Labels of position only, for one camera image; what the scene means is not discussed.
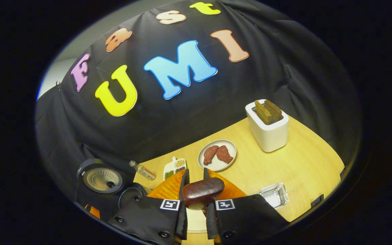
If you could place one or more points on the white divided bean dish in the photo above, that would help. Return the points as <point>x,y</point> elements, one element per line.
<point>174,168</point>

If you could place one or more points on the white toaster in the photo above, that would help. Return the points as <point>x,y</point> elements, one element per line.
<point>271,136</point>

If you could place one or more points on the white round plate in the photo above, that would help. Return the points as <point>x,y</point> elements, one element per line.
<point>218,166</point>

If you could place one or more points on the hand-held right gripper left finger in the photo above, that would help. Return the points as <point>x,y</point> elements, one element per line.
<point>151,217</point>

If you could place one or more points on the black backdrop cloth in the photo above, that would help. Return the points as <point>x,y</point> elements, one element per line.
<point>284,61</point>

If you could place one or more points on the brown toast slice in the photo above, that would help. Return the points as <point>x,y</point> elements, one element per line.
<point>262,112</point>
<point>275,110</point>

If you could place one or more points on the small glass bottle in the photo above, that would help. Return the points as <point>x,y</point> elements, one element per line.
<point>145,172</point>

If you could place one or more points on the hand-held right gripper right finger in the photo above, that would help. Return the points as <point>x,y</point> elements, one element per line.
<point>243,217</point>

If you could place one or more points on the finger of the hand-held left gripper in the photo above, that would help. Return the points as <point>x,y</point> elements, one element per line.
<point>93,211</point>

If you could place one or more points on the brown wooden spoon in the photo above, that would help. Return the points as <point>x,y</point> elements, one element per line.
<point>202,192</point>

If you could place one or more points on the black rice cooker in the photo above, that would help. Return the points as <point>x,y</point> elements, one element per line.
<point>102,180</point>

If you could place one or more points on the red meat piece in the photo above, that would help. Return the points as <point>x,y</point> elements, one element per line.
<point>224,154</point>
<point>210,154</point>

